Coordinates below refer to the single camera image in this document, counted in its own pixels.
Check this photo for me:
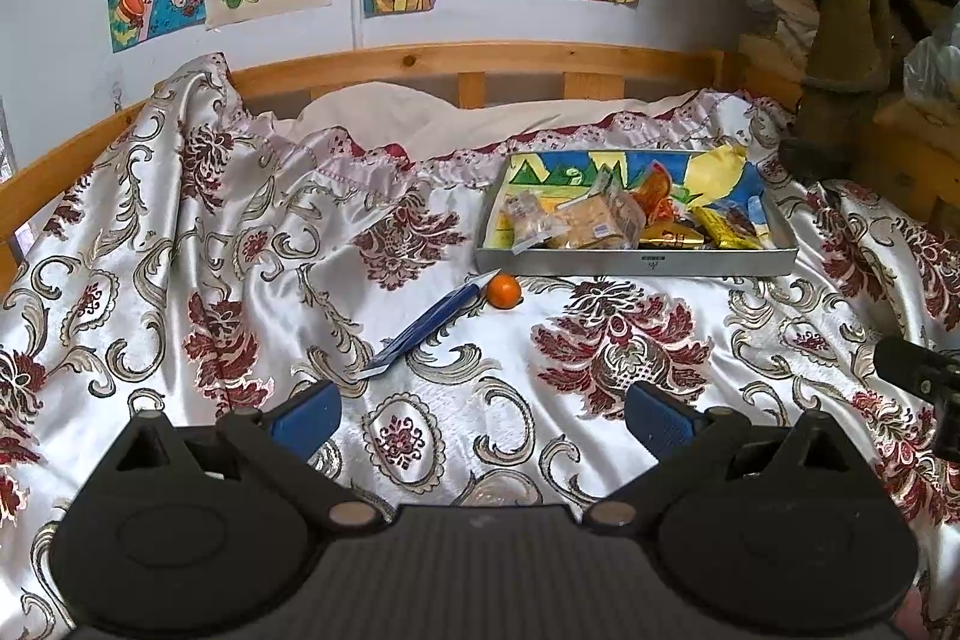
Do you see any cream pillow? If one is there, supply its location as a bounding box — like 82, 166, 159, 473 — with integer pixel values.
274, 83, 706, 150

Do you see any printed satin blanket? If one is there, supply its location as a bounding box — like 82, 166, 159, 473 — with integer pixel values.
0, 51, 960, 640

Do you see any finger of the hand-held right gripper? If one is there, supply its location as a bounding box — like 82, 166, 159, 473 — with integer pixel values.
874, 335, 960, 401

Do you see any rice crisp packet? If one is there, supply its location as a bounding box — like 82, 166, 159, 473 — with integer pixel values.
555, 194, 644, 250

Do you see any small clear snack packet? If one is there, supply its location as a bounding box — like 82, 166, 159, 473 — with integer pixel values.
589, 167, 628, 200

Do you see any orange snack packet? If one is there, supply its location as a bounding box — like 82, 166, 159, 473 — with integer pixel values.
634, 164, 680, 221

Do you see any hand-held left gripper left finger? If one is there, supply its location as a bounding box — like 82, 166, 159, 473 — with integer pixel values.
90, 379, 391, 532

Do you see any brown fabric post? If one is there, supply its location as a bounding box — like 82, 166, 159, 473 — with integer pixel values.
780, 0, 895, 185

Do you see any clear plastic bag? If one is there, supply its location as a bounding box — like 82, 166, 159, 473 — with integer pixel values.
904, 29, 960, 106

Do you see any grey tray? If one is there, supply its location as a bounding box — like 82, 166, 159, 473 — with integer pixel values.
475, 147, 798, 277

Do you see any colourful drawing paper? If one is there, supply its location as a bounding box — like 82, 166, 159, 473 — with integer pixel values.
491, 151, 773, 236

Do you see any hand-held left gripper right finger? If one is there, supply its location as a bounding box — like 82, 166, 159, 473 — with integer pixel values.
581, 381, 875, 532

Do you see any blue snack packet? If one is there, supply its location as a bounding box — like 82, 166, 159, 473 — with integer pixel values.
362, 269, 500, 380

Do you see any gold snack packet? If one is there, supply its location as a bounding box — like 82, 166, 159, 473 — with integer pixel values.
690, 203, 763, 252

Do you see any wooden bed frame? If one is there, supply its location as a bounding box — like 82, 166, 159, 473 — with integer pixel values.
0, 42, 743, 270

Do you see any clear nut bar packet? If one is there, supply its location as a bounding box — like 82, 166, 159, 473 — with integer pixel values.
499, 194, 568, 253

